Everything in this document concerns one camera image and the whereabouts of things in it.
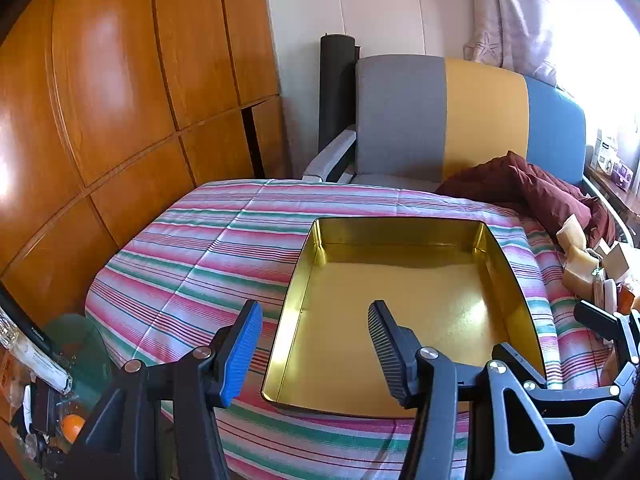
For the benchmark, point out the white printed box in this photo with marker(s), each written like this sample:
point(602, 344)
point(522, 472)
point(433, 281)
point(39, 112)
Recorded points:
point(604, 152)

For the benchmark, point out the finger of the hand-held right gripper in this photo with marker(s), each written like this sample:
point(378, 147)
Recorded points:
point(600, 322)
point(575, 402)

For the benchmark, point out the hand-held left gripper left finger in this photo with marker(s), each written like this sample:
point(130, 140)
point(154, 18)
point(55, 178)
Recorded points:
point(240, 355)

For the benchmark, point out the wooden wardrobe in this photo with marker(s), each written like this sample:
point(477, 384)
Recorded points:
point(125, 85)

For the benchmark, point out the maroon jacket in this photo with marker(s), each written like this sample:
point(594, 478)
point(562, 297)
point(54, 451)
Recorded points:
point(525, 185)

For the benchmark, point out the brown wooden desk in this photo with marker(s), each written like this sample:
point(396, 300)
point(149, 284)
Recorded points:
point(612, 200)

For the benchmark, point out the grey yellow blue armchair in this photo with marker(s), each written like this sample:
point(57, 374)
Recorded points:
point(400, 120)

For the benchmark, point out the small black device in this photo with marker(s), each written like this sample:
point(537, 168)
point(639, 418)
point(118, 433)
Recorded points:
point(47, 405)

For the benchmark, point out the striped tablecloth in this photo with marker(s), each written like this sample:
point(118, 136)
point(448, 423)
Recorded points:
point(200, 260)

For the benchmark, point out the orange packet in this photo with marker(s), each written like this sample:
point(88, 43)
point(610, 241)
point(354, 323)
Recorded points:
point(629, 296)

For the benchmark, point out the gold tin box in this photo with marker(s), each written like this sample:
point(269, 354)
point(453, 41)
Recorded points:
point(400, 280)

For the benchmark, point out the patterned curtain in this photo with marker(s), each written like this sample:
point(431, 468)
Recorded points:
point(515, 20)

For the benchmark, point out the purple box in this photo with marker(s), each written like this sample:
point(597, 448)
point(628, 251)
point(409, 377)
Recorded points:
point(622, 174)

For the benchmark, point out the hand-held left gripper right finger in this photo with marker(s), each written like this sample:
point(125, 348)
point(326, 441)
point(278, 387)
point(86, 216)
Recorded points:
point(385, 355)

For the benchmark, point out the black rolled mat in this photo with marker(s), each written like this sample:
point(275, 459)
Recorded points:
point(335, 90)

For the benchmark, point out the orange ball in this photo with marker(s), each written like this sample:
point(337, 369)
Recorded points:
point(72, 427)

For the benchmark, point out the white rounded block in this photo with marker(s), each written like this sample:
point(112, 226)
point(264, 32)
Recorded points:
point(606, 292)

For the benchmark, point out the round glass table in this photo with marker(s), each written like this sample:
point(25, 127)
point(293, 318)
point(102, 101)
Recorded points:
point(85, 340)

